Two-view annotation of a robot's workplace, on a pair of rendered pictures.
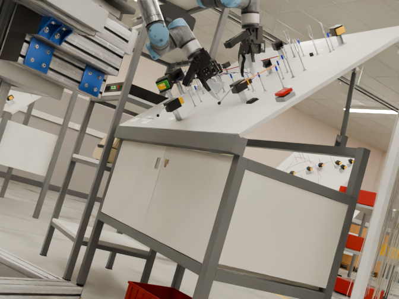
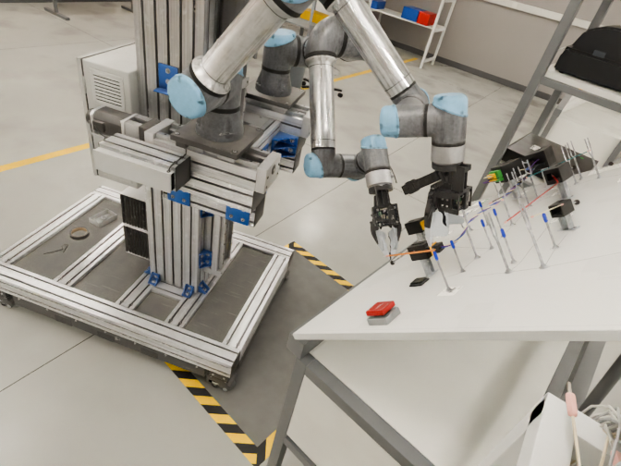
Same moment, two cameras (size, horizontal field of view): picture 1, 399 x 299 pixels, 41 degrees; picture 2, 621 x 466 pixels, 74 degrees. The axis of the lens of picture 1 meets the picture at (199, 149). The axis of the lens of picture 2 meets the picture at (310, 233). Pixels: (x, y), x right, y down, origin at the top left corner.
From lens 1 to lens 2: 204 cm
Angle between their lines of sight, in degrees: 72
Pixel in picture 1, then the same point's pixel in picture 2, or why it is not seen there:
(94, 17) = (156, 180)
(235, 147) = (290, 345)
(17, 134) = (566, 133)
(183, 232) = not seen: hidden behind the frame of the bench
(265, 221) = (331, 439)
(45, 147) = (599, 150)
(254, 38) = (447, 186)
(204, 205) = not seen: hidden behind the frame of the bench
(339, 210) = not seen: outside the picture
